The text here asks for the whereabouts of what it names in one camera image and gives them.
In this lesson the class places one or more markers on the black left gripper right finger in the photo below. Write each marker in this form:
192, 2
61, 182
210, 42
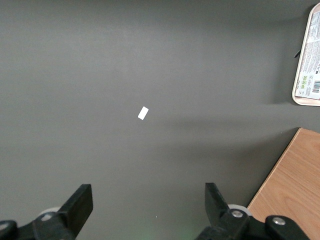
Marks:
217, 212

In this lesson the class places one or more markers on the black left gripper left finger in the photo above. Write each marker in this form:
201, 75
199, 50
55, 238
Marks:
77, 207

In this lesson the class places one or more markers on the beige plastic tray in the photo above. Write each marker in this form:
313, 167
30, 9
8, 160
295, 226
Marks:
300, 100

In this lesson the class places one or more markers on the wooden two-drawer cabinet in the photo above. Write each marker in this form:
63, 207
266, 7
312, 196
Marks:
295, 187

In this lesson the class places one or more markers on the small white tape piece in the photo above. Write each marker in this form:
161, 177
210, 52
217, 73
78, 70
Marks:
143, 113

